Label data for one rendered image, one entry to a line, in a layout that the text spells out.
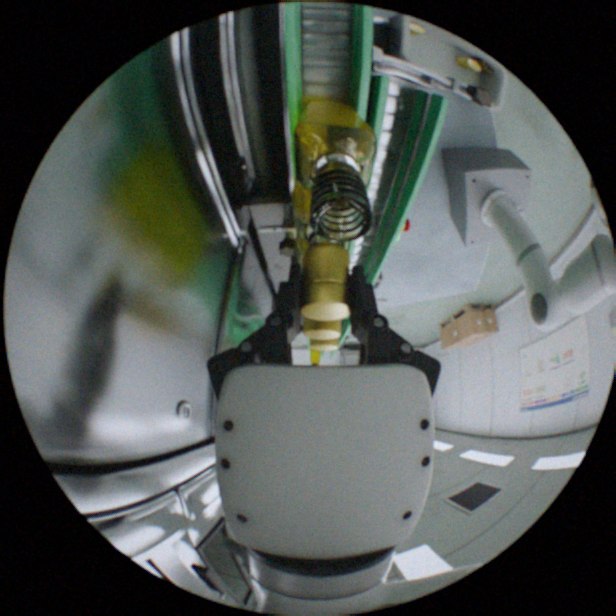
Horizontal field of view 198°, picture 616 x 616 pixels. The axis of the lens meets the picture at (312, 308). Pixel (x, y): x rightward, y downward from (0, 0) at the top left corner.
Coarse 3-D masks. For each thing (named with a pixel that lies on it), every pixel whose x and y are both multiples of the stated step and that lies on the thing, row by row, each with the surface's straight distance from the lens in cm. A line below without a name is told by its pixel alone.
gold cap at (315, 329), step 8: (304, 320) 18; (312, 320) 18; (320, 320) 17; (336, 320) 18; (304, 328) 18; (312, 328) 17; (320, 328) 17; (328, 328) 17; (336, 328) 18; (312, 336) 19; (320, 336) 19; (328, 336) 19; (336, 336) 19
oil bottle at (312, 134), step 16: (304, 112) 20; (320, 112) 20; (336, 112) 20; (352, 112) 22; (304, 128) 14; (320, 128) 14; (336, 128) 14; (352, 128) 15; (368, 128) 15; (304, 144) 13; (320, 144) 13; (336, 144) 13; (352, 144) 13; (368, 144) 14; (304, 160) 13; (368, 160) 14; (304, 176) 14; (368, 176) 14
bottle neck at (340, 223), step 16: (320, 160) 13; (336, 160) 12; (352, 160) 13; (320, 176) 11; (336, 176) 10; (352, 176) 11; (320, 192) 10; (336, 192) 9; (352, 192) 9; (320, 208) 9; (336, 208) 12; (352, 208) 9; (368, 208) 9; (320, 224) 10; (336, 224) 11; (352, 224) 11; (368, 224) 10; (336, 240) 10; (352, 240) 10
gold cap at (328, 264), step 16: (304, 256) 14; (320, 256) 13; (336, 256) 14; (304, 272) 14; (320, 272) 13; (336, 272) 13; (304, 288) 13; (320, 288) 12; (336, 288) 12; (304, 304) 12; (320, 304) 12; (336, 304) 12; (352, 304) 13
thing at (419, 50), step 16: (432, 32) 52; (400, 48) 41; (416, 48) 50; (432, 48) 52; (448, 48) 54; (464, 48) 55; (416, 64) 41; (432, 64) 50; (448, 64) 52; (496, 64) 54; (464, 80) 54; (480, 80) 57; (496, 80) 55; (496, 96) 52
